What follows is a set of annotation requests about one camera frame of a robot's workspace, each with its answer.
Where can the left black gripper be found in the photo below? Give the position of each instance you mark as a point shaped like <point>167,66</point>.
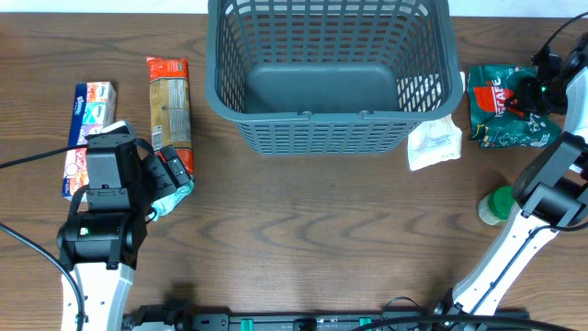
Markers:
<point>166,184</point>

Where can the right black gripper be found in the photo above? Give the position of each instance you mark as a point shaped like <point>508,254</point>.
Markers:
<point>526,101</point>

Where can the orange biscuit packet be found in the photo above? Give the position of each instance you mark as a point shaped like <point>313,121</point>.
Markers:
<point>170,107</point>

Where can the Kleenex tissue multipack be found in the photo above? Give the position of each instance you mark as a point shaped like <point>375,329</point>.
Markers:
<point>94,108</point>

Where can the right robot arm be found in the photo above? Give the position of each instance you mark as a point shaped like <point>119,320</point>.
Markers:
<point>545,202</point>

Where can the green lid jar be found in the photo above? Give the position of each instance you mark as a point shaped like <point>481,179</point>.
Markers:
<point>494,208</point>

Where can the green Nescafe bag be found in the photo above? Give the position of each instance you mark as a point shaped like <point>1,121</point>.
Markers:
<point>491,124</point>

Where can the grey plastic basket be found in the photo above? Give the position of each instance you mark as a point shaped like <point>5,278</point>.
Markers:
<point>330,76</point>

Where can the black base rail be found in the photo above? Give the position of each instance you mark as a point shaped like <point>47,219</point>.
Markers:
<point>175,316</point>

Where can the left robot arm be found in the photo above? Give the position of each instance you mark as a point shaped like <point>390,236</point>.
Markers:
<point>107,223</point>

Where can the teal small sachet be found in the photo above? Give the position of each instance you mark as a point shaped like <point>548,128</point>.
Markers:
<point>166,205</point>

